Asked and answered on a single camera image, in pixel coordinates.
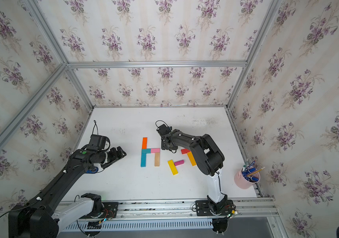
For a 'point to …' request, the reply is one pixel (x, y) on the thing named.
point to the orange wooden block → (144, 144)
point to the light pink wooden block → (155, 150)
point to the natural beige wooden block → (157, 159)
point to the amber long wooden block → (192, 158)
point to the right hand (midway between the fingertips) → (169, 146)
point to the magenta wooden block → (179, 162)
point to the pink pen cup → (242, 182)
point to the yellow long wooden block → (172, 167)
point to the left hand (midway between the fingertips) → (122, 158)
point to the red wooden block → (185, 150)
